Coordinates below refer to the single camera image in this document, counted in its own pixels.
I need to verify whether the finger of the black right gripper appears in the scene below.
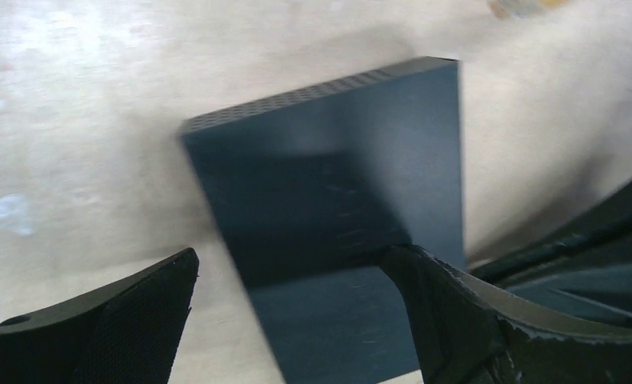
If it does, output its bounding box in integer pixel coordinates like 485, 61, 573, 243
471, 181, 632, 328

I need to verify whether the yellow ethernet cable lower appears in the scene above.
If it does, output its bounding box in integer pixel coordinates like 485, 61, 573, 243
488, 0, 566, 20

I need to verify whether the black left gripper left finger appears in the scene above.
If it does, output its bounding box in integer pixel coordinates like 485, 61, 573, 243
0, 248, 199, 383

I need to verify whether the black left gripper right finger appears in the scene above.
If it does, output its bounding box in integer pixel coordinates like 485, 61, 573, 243
380, 246, 632, 383

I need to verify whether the black network switch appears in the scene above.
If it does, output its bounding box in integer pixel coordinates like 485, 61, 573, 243
181, 57, 466, 383

